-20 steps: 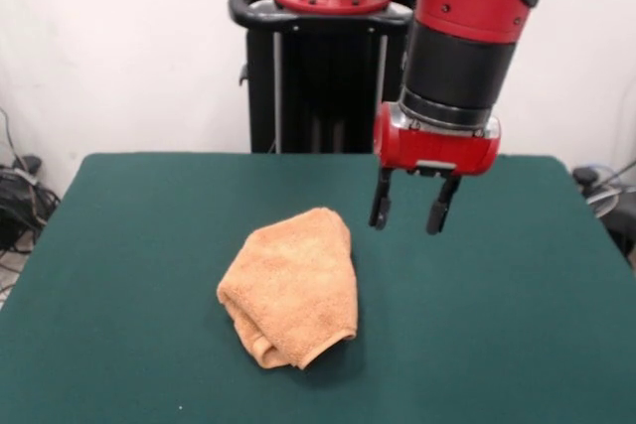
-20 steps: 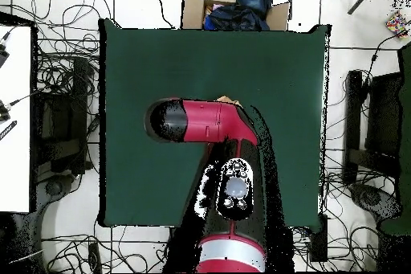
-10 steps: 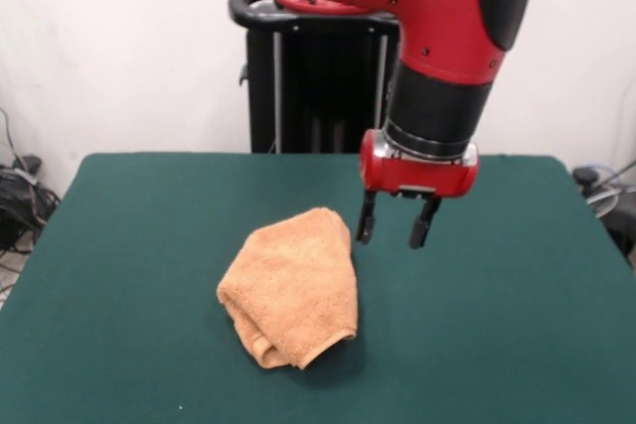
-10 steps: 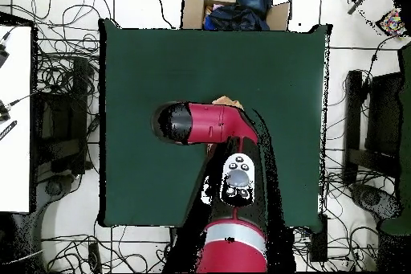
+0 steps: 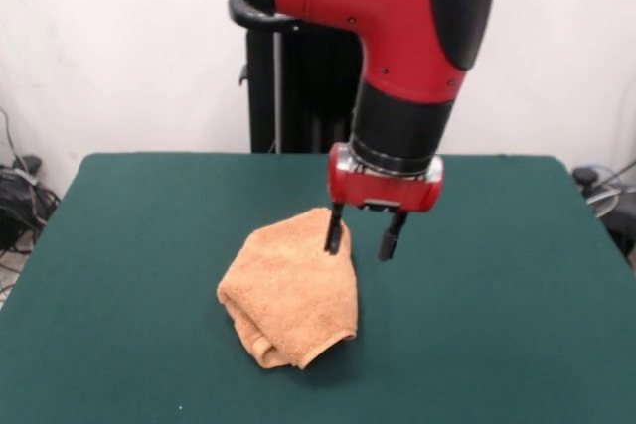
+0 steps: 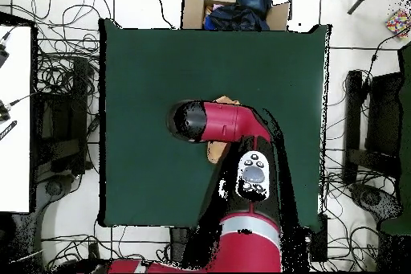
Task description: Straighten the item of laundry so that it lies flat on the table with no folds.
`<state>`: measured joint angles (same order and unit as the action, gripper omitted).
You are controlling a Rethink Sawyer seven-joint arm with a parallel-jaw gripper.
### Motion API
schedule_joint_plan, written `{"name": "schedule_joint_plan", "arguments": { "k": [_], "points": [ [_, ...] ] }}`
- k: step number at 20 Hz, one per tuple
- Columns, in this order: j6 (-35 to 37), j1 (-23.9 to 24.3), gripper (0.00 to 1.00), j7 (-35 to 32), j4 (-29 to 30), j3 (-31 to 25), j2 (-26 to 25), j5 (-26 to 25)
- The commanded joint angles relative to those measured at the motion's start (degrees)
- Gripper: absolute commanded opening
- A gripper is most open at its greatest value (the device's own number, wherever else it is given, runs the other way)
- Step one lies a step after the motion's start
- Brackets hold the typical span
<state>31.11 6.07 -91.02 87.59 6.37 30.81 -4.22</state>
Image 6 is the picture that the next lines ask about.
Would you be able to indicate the tan terry towel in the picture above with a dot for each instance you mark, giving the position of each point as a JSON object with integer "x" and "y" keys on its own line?
{"x": 215, "y": 153}

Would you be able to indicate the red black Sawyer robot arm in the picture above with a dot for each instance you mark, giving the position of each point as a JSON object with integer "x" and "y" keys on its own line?
{"x": 224, "y": 123}

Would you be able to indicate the colourful dotted cloth item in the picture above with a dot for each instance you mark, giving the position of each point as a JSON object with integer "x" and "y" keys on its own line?
{"x": 398, "y": 23}

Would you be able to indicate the dark green table cloth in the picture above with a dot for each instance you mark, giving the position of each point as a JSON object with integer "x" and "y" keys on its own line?
{"x": 160, "y": 78}

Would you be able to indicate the brown cardboard box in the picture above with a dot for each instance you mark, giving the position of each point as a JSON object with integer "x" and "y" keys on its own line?
{"x": 192, "y": 13}

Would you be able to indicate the dark blue clothing pile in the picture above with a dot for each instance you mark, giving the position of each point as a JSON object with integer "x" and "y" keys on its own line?
{"x": 244, "y": 10}

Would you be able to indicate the black floor stand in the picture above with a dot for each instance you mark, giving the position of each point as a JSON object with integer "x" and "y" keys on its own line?
{"x": 382, "y": 116}
{"x": 61, "y": 145}

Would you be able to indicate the black box on floor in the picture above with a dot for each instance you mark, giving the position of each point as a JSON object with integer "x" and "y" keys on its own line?
{"x": 318, "y": 242}

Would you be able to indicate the black power strip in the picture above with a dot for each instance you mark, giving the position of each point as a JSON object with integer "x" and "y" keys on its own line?
{"x": 94, "y": 256}

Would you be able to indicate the dark round stand base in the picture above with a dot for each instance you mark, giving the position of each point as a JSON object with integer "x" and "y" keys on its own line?
{"x": 372, "y": 198}

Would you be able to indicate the white side desk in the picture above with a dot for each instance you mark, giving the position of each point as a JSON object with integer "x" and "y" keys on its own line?
{"x": 16, "y": 158}

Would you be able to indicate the green cloth on side table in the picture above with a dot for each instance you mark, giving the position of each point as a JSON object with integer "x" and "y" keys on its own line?
{"x": 405, "y": 126}

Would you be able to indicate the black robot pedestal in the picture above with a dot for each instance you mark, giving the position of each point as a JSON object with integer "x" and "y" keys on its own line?
{"x": 179, "y": 242}

